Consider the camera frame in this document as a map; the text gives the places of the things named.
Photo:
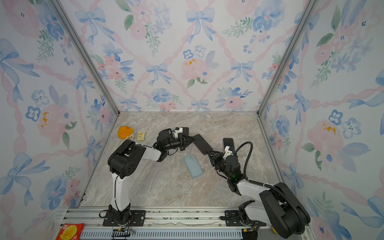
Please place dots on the black phone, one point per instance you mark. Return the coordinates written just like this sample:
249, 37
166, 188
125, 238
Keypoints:
202, 144
184, 131

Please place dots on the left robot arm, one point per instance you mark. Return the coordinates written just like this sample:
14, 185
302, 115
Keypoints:
125, 160

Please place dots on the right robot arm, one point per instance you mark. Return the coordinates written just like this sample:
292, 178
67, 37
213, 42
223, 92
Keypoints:
273, 205

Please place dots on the aluminium rail frame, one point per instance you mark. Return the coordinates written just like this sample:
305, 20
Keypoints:
168, 223

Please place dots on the orange lid yogurt cup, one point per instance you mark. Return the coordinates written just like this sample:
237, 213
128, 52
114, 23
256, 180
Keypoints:
125, 133

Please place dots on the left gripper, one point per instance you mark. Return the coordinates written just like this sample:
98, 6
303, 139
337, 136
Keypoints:
187, 139

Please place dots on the black phone screen up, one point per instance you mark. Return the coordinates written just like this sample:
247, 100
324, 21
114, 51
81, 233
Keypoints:
229, 144

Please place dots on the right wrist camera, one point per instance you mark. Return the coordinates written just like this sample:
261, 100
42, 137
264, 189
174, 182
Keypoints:
228, 152

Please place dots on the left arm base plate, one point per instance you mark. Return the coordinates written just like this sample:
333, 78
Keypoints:
130, 218

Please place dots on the small yellow snack packet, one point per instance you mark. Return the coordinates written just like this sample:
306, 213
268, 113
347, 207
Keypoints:
141, 136

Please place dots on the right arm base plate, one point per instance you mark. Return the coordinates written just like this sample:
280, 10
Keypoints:
237, 218

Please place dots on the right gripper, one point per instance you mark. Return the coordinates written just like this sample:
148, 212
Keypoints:
217, 158

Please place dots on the light blue phone case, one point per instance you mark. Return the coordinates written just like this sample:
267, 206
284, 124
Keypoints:
193, 166

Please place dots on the red chip bag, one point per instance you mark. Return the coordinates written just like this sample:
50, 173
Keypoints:
70, 232

